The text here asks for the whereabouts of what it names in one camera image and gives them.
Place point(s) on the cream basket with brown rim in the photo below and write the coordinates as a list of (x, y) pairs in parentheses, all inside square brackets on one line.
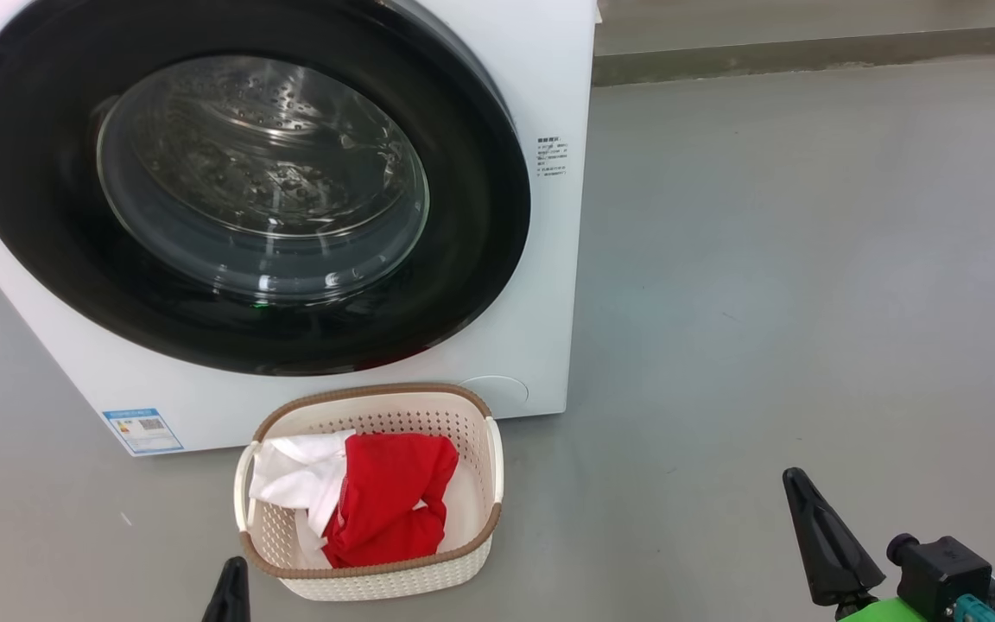
[(394, 415)]

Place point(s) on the white washing machine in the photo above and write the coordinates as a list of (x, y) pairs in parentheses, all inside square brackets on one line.
[(541, 302)]

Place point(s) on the blue energy label sticker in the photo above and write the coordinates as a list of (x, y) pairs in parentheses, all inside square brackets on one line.
[(143, 432)]

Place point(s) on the steel washer drum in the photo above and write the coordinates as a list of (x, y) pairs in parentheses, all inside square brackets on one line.
[(247, 130)]

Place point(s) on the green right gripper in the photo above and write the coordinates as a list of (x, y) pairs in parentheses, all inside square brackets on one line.
[(882, 612)]

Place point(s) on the round white filter cover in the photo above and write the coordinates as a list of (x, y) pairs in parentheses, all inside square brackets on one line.
[(506, 390)]

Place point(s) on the red and white garment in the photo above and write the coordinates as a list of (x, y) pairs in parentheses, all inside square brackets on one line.
[(394, 492)]

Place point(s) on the black round glass washer door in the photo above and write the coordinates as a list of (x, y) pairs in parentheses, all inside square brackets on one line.
[(31, 216)]

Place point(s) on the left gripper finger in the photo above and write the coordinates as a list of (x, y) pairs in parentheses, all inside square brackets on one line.
[(230, 596)]

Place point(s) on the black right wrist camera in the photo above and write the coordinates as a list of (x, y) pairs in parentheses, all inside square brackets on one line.
[(947, 570)]

